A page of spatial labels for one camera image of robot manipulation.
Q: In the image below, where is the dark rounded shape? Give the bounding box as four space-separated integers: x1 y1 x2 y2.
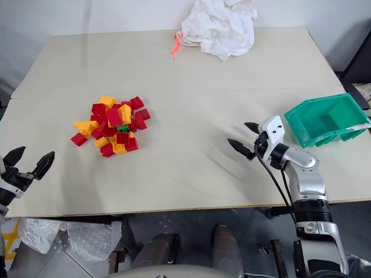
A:
210 224 245 276
129 232 181 273

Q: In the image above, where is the crumpled white plastic bag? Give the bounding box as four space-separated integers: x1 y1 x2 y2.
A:
180 0 259 62

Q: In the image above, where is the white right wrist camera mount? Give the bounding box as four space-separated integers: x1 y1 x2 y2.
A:
258 115 287 163

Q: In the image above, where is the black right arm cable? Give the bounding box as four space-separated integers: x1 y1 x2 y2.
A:
254 143 299 226
278 166 294 213

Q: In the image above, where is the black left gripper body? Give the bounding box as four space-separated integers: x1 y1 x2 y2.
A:
1 167 34 192

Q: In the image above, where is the orange string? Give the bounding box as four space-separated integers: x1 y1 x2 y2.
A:
170 32 185 61

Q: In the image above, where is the clear crumpled plastic bag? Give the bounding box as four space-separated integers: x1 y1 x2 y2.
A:
21 218 123 262

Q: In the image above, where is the yellow and white carton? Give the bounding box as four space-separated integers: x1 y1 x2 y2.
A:
0 218 23 272

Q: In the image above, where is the black chair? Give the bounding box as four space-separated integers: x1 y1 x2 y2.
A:
334 43 371 111

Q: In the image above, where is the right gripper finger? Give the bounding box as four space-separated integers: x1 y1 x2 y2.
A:
227 138 256 161
243 122 261 135

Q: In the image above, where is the light grey robot torso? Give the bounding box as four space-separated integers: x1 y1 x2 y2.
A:
115 264 245 278

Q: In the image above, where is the white label on bin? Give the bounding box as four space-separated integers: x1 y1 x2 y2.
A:
350 122 371 132

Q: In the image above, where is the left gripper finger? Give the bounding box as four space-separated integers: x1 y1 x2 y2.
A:
31 151 56 181
2 146 27 169

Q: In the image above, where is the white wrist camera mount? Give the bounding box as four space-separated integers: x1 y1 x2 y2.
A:
258 115 287 163
0 155 24 199

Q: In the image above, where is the green plastic bin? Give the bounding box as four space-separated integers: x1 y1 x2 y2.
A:
283 93 371 149

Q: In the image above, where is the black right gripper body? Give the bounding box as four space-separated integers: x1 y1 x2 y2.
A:
253 131 270 160

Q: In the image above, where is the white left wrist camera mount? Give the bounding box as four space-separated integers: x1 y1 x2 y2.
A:
0 155 24 199

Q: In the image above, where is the rusty metal table leg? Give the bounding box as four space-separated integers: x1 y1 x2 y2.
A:
256 239 291 278
108 245 129 275

